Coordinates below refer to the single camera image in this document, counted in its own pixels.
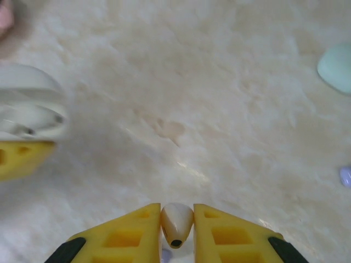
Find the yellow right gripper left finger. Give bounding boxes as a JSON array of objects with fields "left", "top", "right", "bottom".
[{"left": 48, "top": 202, "right": 161, "bottom": 263}]

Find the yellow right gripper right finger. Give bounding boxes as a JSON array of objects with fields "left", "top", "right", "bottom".
[{"left": 193, "top": 203, "right": 309, "bottom": 263}]

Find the white earbud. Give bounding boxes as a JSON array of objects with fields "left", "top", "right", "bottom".
[{"left": 160, "top": 202, "right": 195, "bottom": 249}]

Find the white round charging case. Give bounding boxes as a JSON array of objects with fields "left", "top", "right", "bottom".
[{"left": 0, "top": 63, "right": 69, "bottom": 142}]

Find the purple earbud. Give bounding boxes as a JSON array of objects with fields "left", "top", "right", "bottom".
[{"left": 339, "top": 164, "right": 351, "bottom": 190}]

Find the mint green charging case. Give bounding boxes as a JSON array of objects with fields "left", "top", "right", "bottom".
[{"left": 317, "top": 42, "right": 351, "bottom": 96}]

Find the pink doll with black hat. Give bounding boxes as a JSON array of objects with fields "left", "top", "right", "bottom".
[{"left": 0, "top": 5, "right": 14, "bottom": 36}]

